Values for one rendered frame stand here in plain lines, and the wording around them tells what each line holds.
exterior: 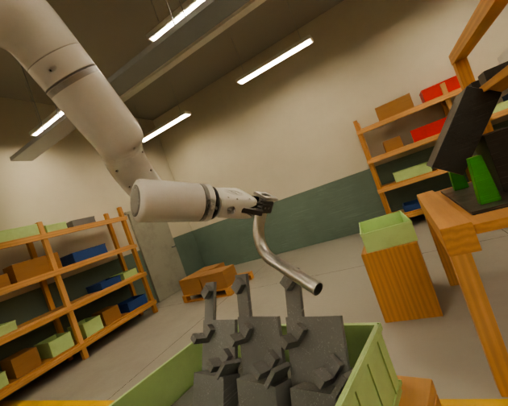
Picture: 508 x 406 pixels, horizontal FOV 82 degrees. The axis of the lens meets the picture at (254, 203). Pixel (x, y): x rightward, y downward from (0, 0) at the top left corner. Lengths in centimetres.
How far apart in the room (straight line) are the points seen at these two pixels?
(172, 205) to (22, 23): 34
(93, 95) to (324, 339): 66
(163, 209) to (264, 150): 657
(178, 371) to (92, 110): 82
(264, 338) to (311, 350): 14
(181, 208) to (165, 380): 63
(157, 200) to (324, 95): 636
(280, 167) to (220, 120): 199
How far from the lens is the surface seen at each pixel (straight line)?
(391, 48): 686
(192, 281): 575
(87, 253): 577
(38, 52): 56
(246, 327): 85
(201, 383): 96
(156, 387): 105
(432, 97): 611
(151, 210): 57
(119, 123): 55
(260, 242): 75
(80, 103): 55
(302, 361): 78
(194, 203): 60
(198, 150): 804
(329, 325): 73
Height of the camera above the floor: 133
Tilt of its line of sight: 1 degrees up
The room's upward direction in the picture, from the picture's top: 20 degrees counter-clockwise
